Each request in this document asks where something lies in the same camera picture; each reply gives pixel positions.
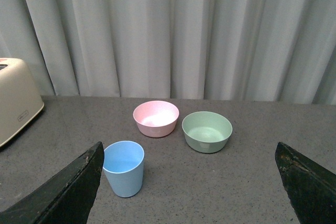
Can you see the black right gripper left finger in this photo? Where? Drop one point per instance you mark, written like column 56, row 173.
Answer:
column 65, row 198

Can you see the grey curtain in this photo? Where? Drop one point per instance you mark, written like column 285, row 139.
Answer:
column 256, row 50

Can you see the pink plastic bowl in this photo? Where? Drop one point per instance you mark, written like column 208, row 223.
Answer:
column 156, row 118

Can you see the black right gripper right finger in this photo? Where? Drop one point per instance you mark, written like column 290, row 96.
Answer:
column 309, row 186

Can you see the cream white toaster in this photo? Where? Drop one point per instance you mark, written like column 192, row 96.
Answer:
column 20, row 97

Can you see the green plastic bowl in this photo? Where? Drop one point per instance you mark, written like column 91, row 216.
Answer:
column 206, row 132

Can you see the blue plastic cup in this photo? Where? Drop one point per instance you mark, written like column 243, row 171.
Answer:
column 123, row 166

